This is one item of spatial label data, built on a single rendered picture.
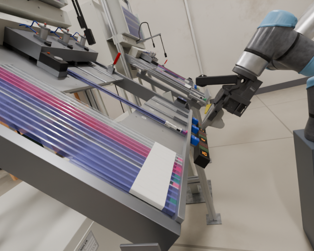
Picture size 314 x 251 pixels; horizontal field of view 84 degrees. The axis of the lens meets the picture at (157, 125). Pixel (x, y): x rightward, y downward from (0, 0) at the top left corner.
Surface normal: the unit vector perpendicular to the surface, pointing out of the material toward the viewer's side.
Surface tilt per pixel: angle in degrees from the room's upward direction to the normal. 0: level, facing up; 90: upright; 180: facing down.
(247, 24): 90
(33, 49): 90
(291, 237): 0
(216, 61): 90
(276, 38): 96
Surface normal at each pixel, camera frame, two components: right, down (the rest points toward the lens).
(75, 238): 0.93, -0.21
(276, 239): -0.29, -0.92
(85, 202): -0.21, 0.33
